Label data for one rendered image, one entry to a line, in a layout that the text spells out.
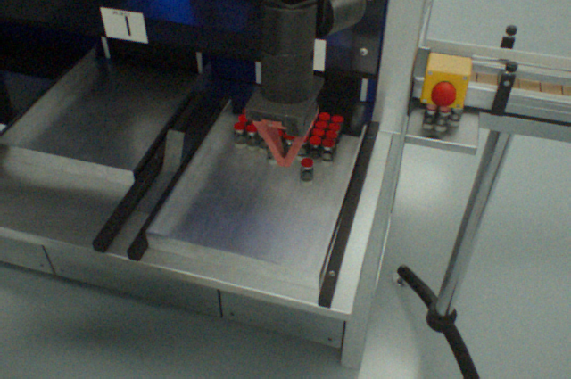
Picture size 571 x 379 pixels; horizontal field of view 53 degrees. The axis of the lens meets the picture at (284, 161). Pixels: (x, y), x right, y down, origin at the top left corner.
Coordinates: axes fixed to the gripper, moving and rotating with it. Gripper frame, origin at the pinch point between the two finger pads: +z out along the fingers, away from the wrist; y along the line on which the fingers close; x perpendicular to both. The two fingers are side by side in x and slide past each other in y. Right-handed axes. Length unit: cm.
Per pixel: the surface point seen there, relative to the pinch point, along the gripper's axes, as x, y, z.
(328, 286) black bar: -6.9, -0.6, 19.0
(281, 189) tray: 5.1, 17.3, 18.2
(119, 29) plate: 43, 35, 2
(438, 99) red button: -17.0, 32.2, 5.2
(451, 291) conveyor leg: -31, 60, 75
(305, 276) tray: -3.5, -0.1, 18.7
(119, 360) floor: 57, 33, 104
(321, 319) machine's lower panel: 1, 47, 82
